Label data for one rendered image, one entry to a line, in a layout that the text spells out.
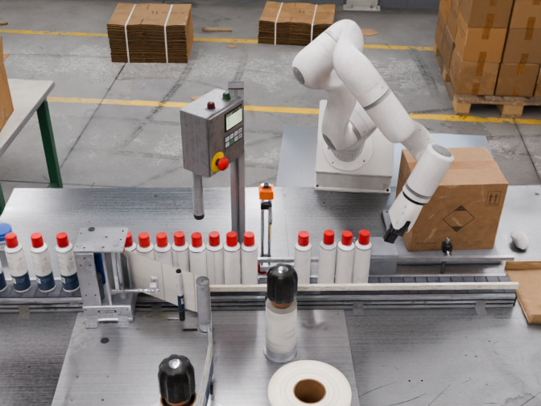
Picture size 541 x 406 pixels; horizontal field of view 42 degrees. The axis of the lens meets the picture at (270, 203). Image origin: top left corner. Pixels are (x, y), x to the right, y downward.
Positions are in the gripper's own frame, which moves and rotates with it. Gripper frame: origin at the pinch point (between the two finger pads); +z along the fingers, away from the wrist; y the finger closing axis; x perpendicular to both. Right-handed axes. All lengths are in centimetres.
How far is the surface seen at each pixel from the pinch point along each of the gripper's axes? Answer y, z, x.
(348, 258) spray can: 2.5, 10.2, -9.5
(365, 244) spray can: 1.5, 4.5, -6.5
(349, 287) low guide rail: 4.3, 19.3, -5.3
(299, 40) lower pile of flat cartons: -418, 95, 40
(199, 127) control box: -1, -15, -65
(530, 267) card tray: -12, 3, 56
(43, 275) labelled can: 2, 48, -94
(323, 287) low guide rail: 4.3, 22.1, -13.0
